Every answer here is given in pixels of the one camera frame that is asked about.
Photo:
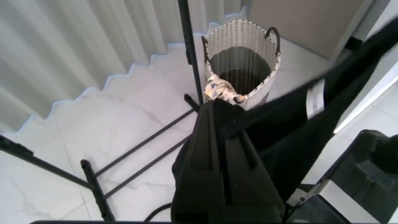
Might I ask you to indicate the white laundry basket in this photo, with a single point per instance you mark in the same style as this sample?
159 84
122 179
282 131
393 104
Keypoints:
242 34

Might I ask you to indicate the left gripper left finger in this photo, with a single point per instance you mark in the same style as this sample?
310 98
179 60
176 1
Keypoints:
199 193

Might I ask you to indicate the cream printed garment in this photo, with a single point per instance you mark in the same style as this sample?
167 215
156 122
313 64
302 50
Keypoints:
219 88

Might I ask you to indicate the white curtain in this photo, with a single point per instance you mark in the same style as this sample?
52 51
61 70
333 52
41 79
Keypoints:
77 46

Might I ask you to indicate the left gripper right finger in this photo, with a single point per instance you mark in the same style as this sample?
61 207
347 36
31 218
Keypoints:
248 193

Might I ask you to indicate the black garment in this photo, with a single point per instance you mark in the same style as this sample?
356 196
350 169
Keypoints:
295 130

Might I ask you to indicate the black clothes rack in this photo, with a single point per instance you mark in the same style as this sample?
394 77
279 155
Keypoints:
189 46

